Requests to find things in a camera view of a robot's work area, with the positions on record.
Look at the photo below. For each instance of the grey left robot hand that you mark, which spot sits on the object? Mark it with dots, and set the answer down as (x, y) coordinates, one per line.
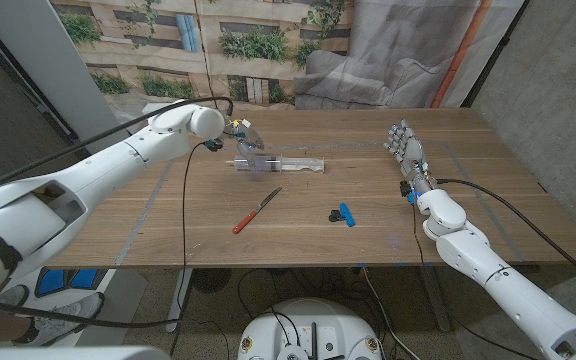
(248, 137)

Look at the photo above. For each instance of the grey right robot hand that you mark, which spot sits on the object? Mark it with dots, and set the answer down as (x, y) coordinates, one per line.
(410, 150)

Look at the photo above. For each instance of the large clear plastic syringe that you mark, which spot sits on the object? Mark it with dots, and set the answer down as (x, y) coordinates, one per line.
(298, 164)

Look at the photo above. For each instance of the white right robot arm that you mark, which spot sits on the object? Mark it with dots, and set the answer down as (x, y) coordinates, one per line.
(508, 285)

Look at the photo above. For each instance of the blue and black binder clip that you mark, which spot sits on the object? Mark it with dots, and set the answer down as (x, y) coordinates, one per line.
(348, 215)

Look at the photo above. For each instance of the printed fabric backdrop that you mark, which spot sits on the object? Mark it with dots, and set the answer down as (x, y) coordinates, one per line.
(268, 75)

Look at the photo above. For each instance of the white power strip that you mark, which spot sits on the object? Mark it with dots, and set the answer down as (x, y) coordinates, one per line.
(150, 107)

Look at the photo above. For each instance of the black backdrop stand pole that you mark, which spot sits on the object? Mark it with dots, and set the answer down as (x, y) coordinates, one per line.
(493, 55)

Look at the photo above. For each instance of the black round floor object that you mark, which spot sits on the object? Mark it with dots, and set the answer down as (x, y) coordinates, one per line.
(211, 280)

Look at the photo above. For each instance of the grey table leg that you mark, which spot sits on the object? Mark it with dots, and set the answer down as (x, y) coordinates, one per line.
(438, 305)
(180, 300)

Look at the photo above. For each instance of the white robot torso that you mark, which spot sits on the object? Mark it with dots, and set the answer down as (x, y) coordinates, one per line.
(313, 325)

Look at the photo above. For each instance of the white column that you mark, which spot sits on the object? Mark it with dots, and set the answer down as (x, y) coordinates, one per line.
(53, 65)

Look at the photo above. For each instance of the grey sneaker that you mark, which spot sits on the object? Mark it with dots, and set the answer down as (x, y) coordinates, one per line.
(63, 320)

